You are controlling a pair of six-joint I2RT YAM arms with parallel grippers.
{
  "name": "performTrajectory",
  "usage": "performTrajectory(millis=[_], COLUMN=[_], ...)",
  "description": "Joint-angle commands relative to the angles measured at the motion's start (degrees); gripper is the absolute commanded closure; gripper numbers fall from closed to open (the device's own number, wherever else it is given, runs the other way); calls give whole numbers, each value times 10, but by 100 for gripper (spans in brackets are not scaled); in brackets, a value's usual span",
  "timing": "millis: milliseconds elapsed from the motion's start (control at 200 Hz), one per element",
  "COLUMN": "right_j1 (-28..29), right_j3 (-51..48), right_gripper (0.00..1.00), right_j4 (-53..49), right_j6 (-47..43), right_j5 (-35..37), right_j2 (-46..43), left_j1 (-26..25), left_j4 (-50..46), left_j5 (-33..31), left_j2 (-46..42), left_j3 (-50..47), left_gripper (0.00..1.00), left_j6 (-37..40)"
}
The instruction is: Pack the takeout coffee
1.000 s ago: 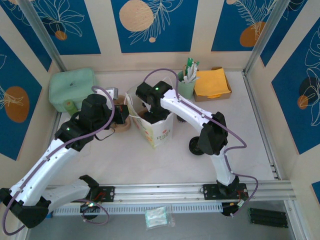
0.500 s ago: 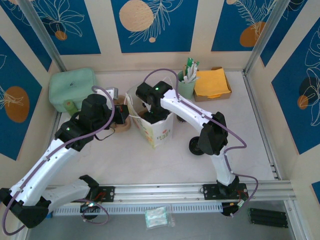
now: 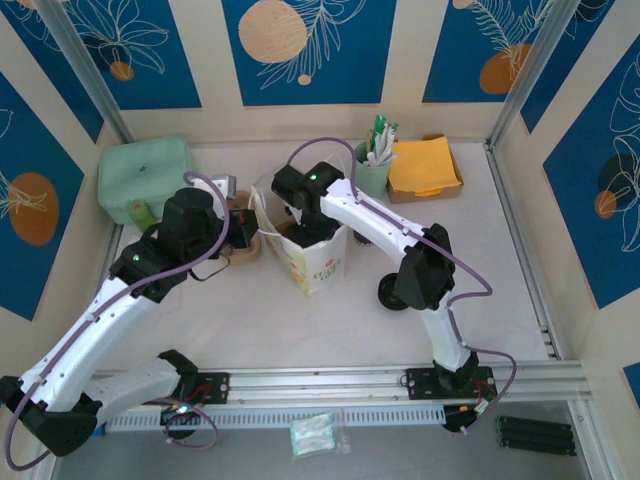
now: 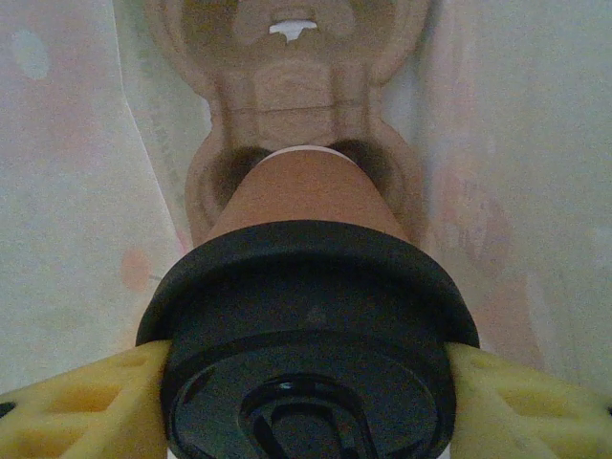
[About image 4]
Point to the black plastic cup lid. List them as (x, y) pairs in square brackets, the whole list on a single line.
[(311, 296)]

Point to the white paper takeout bag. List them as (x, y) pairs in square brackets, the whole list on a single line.
[(62, 191)]

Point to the brown paper coffee cup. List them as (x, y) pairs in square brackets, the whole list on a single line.
[(311, 191)]

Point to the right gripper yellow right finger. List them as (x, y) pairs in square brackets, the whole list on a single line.
[(531, 421)]

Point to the brown pulp cup carrier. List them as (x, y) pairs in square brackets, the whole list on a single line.
[(296, 95)]

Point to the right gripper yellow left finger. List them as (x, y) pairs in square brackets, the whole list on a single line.
[(72, 416)]

